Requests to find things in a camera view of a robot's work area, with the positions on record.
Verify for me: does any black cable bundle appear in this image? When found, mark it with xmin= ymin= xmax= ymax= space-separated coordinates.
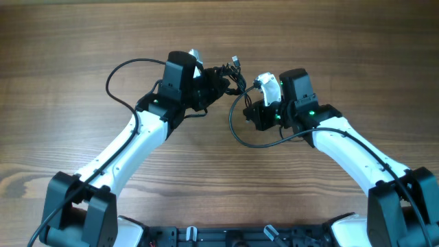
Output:
xmin=213 ymin=55 xmax=253 ymax=108

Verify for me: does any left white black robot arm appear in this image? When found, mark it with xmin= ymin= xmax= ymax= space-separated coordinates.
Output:
xmin=28 ymin=50 xmax=230 ymax=246

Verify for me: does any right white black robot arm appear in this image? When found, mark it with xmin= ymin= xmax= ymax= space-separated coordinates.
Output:
xmin=243 ymin=69 xmax=438 ymax=246

